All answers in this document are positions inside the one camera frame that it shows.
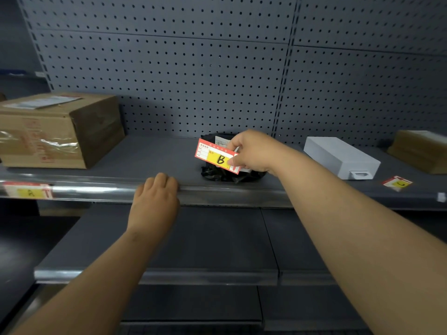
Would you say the small brown cardboard box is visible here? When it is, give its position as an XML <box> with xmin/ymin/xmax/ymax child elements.
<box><xmin>387</xmin><ymin>130</ymin><xmax>447</xmax><ymax>175</ymax></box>

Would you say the person's left hand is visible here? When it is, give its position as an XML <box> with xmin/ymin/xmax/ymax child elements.
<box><xmin>127</xmin><ymin>172</ymin><xmax>181</xmax><ymax>240</ymax></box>

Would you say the person's left forearm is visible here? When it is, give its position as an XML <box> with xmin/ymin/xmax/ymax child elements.
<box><xmin>10</xmin><ymin>227</ymin><xmax>169</xmax><ymax>335</ymax></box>

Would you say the grey metal shelf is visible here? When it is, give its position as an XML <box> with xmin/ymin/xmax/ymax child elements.
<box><xmin>0</xmin><ymin>135</ymin><xmax>447</xmax><ymax>211</ymax></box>
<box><xmin>119</xmin><ymin>284</ymin><xmax>371</xmax><ymax>335</ymax></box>
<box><xmin>34</xmin><ymin>205</ymin><xmax>337</xmax><ymax>286</ymax></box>

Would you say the large taped cardboard box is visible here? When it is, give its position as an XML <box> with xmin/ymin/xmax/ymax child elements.
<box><xmin>0</xmin><ymin>93</ymin><xmax>125</xmax><ymax>170</ymax></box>

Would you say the red and yellow shelf label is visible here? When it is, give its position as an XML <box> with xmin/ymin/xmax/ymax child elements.
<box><xmin>194</xmin><ymin>138</ymin><xmax>242</xmax><ymax>175</ymax></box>
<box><xmin>382</xmin><ymin>176</ymin><xmax>413</xmax><ymax>192</ymax></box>
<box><xmin>3</xmin><ymin>181</ymin><xmax>54</xmax><ymax>200</ymax></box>

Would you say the white shipping label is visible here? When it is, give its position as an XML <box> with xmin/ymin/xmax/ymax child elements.
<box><xmin>3</xmin><ymin>96</ymin><xmax>83</xmax><ymax>111</ymax></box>

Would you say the grey pegboard back panel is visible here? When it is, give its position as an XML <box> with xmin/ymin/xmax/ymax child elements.
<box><xmin>17</xmin><ymin>0</ymin><xmax>299</xmax><ymax>139</ymax></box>
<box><xmin>274</xmin><ymin>0</ymin><xmax>447</xmax><ymax>150</ymax></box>

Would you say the person's right hand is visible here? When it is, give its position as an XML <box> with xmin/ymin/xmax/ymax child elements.
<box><xmin>227</xmin><ymin>130</ymin><xmax>290</xmax><ymax>175</ymax></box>

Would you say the white rectangular box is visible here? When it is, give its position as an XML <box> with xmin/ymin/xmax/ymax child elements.
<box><xmin>303</xmin><ymin>137</ymin><xmax>381</xmax><ymax>181</ymax></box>

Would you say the person's right forearm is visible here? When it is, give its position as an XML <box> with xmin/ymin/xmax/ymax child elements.
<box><xmin>271</xmin><ymin>146</ymin><xmax>447</xmax><ymax>335</ymax></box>

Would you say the black plastic bag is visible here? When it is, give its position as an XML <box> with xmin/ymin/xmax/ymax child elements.
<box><xmin>200</xmin><ymin>133</ymin><xmax>268</xmax><ymax>184</ymax></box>

